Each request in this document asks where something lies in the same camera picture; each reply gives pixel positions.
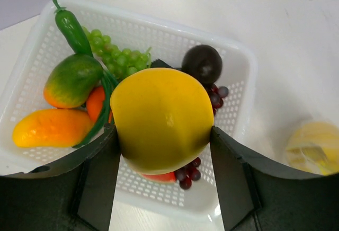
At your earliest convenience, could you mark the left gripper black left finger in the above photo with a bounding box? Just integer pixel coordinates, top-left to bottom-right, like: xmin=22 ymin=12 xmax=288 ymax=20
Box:
xmin=1 ymin=125 xmax=120 ymax=230

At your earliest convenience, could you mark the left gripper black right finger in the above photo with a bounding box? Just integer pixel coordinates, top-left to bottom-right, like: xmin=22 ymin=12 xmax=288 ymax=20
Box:
xmin=210 ymin=127 xmax=338 ymax=230

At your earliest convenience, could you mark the clear zip bag teal zipper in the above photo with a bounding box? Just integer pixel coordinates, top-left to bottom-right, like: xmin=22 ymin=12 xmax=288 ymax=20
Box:
xmin=284 ymin=121 xmax=338 ymax=175

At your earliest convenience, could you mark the white perforated plastic basket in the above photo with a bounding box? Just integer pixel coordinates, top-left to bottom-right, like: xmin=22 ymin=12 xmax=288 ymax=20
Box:
xmin=1 ymin=0 xmax=257 ymax=222

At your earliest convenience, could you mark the dark grape bunch toy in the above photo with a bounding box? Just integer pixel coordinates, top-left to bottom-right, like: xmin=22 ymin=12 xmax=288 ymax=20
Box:
xmin=174 ymin=84 xmax=229 ymax=190

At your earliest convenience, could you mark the yellow orange mango toy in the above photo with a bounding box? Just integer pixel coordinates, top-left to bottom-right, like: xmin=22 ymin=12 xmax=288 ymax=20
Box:
xmin=12 ymin=109 xmax=94 ymax=148

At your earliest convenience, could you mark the watermelon slice toy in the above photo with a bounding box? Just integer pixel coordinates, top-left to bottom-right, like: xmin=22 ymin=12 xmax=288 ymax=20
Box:
xmin=141 ymin=172 xmax=176 ymax=183

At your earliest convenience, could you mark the orange carrot toy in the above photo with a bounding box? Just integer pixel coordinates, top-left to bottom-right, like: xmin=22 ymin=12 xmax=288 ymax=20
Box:
xmin=86 ymin=85 xmax=105 ymax=122

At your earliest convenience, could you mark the green orange mango toy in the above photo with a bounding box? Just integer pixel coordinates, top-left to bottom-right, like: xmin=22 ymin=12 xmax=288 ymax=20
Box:
xmin=43 ymin=54 xmax=103 ymax=109

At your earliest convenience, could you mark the green bean toy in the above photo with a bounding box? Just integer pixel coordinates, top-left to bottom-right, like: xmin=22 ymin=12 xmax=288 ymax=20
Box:
xmin=73 ymin=70 xmax=118 ymax=149

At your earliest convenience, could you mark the green grape bunch toy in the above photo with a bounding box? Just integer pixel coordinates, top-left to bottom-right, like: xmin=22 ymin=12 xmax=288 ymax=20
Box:
xmin=82 ymin=26 xmax=151 ymax=81

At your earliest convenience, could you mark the dark purple passionfruit toy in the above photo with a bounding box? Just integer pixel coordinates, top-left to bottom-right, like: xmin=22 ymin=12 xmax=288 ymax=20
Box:
xmin=181 ymin=45 xmax=223 ymax=85

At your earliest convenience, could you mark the green chili pepper toy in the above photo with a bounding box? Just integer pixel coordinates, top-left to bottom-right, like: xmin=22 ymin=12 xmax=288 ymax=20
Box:
xmin=52 ymin=0 xmax=93 ymax=57

